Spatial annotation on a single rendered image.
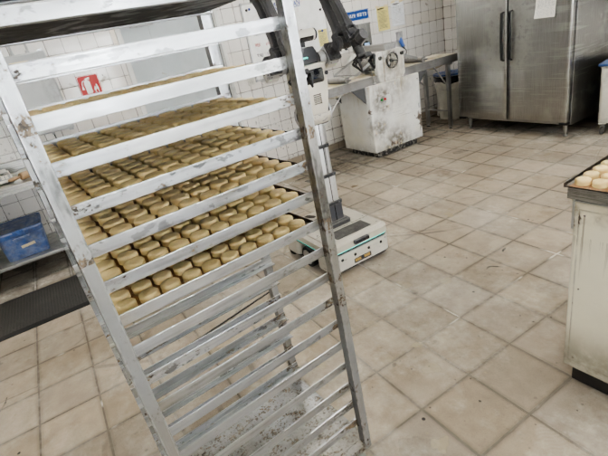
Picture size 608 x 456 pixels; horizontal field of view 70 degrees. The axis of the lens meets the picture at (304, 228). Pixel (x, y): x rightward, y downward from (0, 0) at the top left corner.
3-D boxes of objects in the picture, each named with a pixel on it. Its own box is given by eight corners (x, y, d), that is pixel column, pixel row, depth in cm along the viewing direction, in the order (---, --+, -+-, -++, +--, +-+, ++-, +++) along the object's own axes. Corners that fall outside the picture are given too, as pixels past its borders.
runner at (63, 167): (298, 101, 115) (295, 90, 114) (304, 101, 113) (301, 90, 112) (38, 181, 85) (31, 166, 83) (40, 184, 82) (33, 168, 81)
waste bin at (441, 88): (481, 112, 639) (480, 65, 612) (456, 121, 617) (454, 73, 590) (451, 110, 683) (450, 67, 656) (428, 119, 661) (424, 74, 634)
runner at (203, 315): (326, 249, 134) (324, 241, 132) (331, 251, 131) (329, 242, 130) (120, 358, 103) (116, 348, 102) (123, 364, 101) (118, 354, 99)
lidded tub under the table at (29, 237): (6, 265, 374) (-8, 239, 363) (6, 250, 411) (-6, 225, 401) (53, 248, 391) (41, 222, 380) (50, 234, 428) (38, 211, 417)
